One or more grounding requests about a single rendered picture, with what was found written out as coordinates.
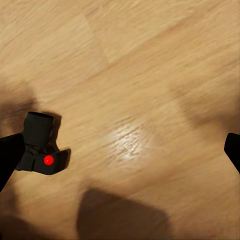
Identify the digital camera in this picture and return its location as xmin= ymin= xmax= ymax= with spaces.
xmin=15 ymin=112 xmax=68 ymax=175

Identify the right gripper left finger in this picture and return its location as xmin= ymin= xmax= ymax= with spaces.
xmin=0 ymin=133 xmax=26 ymax=193

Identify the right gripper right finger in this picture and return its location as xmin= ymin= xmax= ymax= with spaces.
xmin=224 ymin=133 xmax=240 ymax=173

